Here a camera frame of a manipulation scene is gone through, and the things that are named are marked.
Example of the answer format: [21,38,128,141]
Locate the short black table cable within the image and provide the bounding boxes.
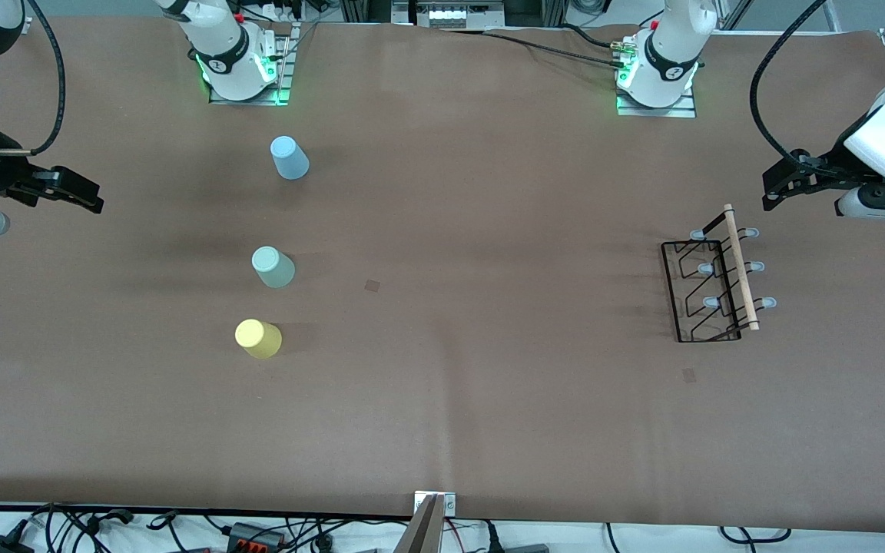
[562,23,629,50]

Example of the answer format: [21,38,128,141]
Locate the grey camera stand beam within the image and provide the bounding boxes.
[394,494,446,553]

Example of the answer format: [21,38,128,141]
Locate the light blue plastic cup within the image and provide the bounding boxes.
[270,136,310,181]

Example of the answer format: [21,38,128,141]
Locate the yellow plastic cup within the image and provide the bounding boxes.
[234,319,283,360]

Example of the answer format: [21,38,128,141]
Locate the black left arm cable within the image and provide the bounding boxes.
[748,0,829,174]

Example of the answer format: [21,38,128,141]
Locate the white power strip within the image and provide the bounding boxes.
[258,0,305,22]

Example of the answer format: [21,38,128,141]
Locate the metal clamp bracket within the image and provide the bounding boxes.
[414,492,457,517]

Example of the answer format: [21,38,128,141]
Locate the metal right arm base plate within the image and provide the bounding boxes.
[208,22,293,106]

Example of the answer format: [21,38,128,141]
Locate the black box orange connectors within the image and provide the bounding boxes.
[226,522,287,551]

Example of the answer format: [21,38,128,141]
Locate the black tangled cable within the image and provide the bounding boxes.
[31,503,136,553]

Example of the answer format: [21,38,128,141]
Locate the black looped cable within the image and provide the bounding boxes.
[719,525,793,544]

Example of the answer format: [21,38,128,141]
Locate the black wire cup holder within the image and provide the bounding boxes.
[661,204,777,344]

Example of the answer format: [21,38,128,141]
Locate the pale green plastic cup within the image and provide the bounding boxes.
[251,246,296,290]

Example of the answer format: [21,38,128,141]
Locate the long black table cable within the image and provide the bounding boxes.
[442,27,631,70]

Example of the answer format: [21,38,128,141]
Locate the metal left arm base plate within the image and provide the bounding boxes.
[617,83,698,118]

